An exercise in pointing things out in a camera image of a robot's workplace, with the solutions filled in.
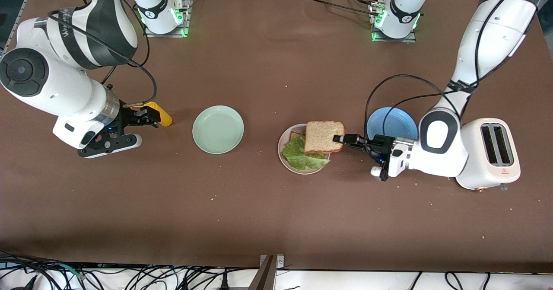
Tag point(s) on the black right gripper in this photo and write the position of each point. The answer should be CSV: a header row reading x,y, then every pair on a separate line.
x,y
128,117

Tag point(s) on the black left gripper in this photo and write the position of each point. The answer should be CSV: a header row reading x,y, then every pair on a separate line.
x,y
380,145

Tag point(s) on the yellow squeeze bottle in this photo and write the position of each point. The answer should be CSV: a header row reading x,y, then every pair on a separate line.
x,y
165,119

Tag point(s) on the brown bread slice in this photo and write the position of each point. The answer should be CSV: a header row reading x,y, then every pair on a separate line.
x,y
297,135
322,136

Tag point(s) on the green lettuce leaf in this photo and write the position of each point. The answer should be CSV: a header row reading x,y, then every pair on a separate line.
x,y
298,156

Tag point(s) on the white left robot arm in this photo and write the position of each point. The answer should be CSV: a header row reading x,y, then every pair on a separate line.
x,y
488,43

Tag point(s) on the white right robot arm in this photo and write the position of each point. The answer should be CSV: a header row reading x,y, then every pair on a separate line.
x,y
65,91

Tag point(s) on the blue plate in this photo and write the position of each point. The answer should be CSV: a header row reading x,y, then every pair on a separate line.
x,y
393,123

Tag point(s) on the beige plate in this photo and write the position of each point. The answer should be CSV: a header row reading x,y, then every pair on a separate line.
x,y
302,172

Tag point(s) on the mint green plate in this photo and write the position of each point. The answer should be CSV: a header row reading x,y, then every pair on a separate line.
x,y
218,129

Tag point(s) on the white toaster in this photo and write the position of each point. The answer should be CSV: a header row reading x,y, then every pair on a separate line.
x,y
488,171

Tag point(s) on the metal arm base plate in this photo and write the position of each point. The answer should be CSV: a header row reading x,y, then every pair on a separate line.
x,y
166,34
393,40

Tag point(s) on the silver table edge bracket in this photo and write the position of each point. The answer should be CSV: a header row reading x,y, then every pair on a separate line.
x,y
280,260

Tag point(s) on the dark metal post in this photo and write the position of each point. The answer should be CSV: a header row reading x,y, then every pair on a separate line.
x,y
263,277

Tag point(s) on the aluminium frame rail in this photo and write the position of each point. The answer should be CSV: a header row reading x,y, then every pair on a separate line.
x,y
15,22

